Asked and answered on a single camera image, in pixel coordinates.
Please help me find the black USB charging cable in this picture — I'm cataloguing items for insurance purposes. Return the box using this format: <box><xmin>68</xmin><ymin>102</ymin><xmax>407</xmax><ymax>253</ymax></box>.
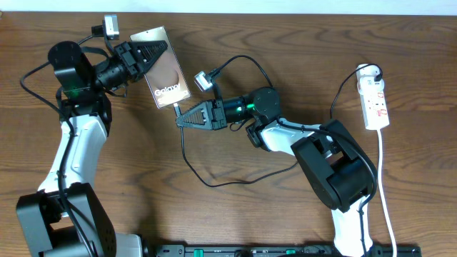
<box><xmin>172</xmin><ymin>64</ymin><xmax>383</xmax><ymax>188</ymax></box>

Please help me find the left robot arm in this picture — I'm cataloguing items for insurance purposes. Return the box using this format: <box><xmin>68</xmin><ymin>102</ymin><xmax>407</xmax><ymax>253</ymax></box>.
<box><xmin>16</xmin><ymin>40</ymin><xmax>169</xmax><ymax>256</ymax></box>

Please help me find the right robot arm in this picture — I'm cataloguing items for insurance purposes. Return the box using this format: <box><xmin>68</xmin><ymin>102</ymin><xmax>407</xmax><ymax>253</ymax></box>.
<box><xmin>175</xmin><ymin>87</ymin><xmax>377</xmax><ymax>256</ymax></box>

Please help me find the white USB charger adapter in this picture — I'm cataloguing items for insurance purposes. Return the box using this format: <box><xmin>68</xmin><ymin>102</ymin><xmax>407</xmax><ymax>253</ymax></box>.
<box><xmin>356</xmin><ymin>64</ymin><xmax>385</xmax><ymax>94</ymax></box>

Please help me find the white power strip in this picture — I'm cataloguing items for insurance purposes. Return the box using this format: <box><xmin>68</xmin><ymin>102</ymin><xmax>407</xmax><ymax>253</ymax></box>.
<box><xmin>355</xmin><ymin>64</ymin><xmax>391</xmax><ymax>131</ymax></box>

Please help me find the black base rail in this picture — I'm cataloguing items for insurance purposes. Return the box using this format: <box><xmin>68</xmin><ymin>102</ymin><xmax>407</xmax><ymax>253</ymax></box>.
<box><xmin>144</xmin><ymin>242</ymin><xmax>422</xmax><ymax>257</ymax></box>

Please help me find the white power strip cord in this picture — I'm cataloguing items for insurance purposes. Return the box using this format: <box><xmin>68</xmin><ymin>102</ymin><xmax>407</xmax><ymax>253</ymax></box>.
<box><xmin>376</xmin><ymin>128</ymin><xmax>398</xmax><ymax>257</ymax></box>

